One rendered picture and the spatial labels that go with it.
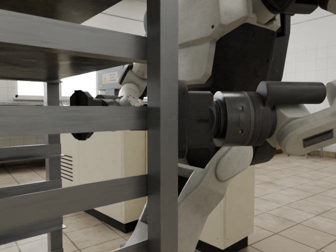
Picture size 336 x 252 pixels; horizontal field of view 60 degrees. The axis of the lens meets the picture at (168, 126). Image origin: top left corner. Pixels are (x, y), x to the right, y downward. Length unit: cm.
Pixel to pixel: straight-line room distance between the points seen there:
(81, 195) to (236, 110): 24
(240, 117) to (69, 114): 24
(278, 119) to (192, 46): 33
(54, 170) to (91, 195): 43
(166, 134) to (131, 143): 168
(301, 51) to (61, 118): 617
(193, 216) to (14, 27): 53
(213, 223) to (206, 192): 112
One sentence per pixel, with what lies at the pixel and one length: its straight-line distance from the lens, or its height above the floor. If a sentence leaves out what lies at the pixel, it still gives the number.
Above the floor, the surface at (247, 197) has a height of 34.
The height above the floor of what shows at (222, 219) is 26.
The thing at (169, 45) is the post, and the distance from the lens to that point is 38.
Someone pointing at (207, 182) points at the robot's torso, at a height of 72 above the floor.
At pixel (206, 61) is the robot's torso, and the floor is 99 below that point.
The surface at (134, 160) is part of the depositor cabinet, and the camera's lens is 208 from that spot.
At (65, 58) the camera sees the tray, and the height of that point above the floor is 95.
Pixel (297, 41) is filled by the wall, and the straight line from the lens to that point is 647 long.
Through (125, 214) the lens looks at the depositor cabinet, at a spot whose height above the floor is 15.
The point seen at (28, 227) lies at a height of 60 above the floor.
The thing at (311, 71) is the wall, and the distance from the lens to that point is 624.
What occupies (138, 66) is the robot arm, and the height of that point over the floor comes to 104.
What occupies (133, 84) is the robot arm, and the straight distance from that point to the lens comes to 110.
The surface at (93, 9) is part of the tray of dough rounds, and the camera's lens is 51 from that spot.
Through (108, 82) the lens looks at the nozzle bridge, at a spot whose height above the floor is 107.
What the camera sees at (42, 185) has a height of 70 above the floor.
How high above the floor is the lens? 88
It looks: 3 degrees down
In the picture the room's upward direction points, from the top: straight up
